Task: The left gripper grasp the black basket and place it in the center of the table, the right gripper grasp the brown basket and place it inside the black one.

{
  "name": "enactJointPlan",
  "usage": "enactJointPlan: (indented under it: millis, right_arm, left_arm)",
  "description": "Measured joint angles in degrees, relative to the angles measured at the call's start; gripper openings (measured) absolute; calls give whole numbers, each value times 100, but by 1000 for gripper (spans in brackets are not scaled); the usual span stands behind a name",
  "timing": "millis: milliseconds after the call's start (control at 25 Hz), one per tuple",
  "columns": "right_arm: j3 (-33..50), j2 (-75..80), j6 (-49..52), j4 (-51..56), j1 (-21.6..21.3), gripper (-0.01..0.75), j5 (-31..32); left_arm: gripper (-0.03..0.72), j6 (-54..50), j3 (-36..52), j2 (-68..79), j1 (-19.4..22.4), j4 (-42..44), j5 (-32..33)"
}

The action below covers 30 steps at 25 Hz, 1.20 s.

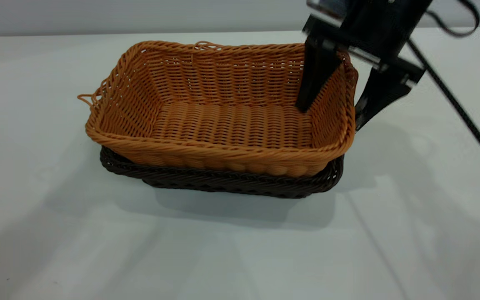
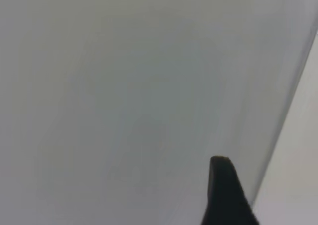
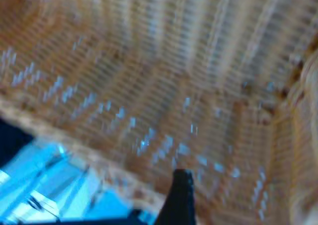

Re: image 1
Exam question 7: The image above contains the straight black cable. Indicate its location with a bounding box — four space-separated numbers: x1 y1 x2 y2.
406 38 480 183

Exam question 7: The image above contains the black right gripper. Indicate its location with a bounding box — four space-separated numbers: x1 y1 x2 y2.
295 0 433 132

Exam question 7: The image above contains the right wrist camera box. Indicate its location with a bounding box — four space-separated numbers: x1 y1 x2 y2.
306 0 350 18

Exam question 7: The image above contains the looped black cable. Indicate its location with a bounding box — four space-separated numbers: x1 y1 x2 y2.
425 0 480 38

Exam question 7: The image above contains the black woven wicker basket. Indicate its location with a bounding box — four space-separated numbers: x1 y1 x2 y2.
100 145 345 199

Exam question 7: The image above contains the orange woven wicker basket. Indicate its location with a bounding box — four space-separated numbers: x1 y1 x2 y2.
77 40 359 178

